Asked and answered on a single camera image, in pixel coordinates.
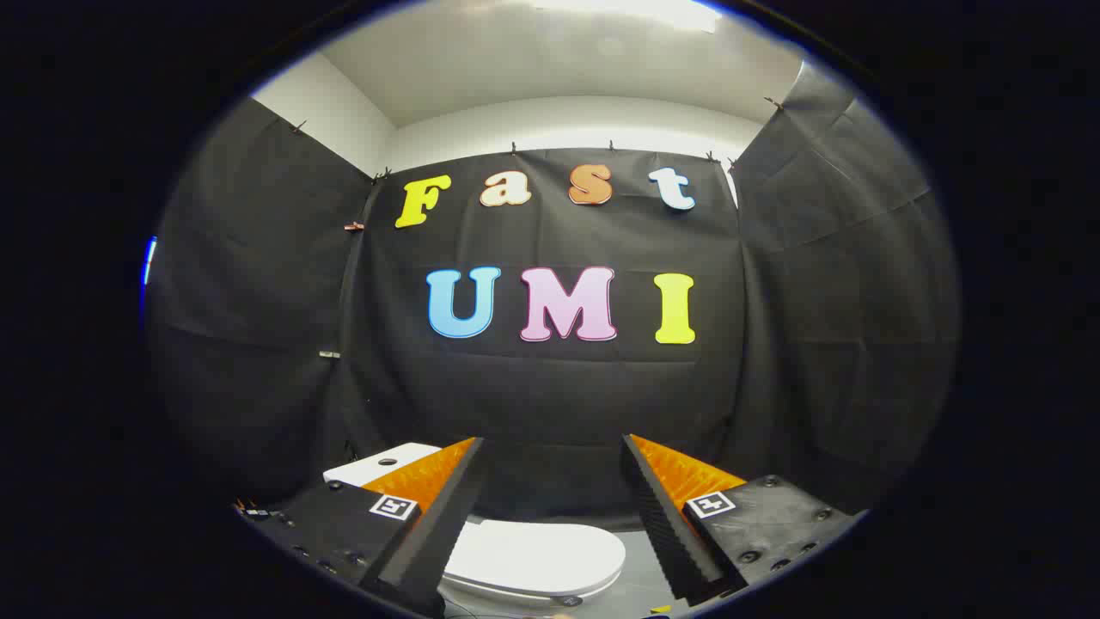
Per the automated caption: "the black backdrop cloth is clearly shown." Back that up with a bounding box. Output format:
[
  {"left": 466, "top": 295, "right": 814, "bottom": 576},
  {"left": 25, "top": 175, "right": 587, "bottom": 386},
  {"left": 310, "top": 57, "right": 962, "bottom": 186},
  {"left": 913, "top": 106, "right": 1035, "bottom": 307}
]
[{"left": 144, "top": 60, "right": 960, "bottom": 534}]

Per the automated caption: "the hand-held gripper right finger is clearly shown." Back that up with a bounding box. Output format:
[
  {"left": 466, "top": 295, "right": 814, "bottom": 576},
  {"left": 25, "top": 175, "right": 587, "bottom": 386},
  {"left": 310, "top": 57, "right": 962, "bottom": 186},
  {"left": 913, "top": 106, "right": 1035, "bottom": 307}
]
[{"left": 620, "top": 433, "right": 865, "bottom": 607}]

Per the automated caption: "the white toilet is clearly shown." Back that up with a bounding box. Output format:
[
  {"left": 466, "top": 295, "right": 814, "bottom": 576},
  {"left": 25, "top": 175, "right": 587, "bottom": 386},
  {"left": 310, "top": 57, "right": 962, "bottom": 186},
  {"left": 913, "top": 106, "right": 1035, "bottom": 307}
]
[{"left": 322, "top": 442, "right": 625, "bottom": 610}]

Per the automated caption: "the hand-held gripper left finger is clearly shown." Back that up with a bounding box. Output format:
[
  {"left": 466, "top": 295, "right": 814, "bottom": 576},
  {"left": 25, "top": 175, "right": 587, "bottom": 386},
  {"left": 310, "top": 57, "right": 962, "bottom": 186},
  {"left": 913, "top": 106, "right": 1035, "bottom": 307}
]
[{"left": 236, "top": 437, "right": 486, "bottom": 618}]

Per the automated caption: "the white toilet lid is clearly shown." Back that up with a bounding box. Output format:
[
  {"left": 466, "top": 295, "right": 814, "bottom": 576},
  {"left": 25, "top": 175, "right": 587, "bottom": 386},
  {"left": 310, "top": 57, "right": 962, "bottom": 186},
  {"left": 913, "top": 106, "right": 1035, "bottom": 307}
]
[{"left": 441, "top": 519, "right": 627, "bottom": 599}]

